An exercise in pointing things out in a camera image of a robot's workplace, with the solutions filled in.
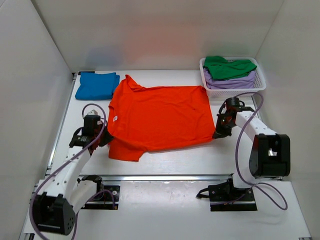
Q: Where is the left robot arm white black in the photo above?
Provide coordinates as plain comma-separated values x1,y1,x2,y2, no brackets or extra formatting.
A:
29,110,113,239

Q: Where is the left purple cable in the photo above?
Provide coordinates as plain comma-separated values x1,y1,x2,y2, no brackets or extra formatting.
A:
28,103,116,240

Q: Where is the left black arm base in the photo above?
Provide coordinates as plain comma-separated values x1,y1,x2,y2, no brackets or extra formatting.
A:
77,175,121,210

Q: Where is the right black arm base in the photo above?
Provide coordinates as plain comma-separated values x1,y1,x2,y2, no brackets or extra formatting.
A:
196,178,258,212

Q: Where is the lavender t shirt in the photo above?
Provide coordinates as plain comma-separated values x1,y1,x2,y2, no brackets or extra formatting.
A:
203,68,256,90

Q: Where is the green t shirt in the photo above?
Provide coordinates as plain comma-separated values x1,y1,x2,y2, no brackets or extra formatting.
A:
203,56,257,81

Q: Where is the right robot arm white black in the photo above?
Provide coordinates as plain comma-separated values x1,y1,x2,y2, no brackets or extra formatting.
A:
212,96,291,186

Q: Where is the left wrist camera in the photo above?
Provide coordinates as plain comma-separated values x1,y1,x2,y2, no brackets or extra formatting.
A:
86,109,100,117

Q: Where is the white plastic basket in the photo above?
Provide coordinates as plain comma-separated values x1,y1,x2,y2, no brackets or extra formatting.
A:
199,56,267,100

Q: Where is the orange t shirt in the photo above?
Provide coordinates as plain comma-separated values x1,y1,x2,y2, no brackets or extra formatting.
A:
107,74,215,162

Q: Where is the folded blue t shirt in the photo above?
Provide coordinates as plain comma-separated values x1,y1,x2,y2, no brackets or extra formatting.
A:
75,72,120,101

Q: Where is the aluminium table rail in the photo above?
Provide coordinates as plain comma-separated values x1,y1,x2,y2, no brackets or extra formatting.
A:
47,73,253,181

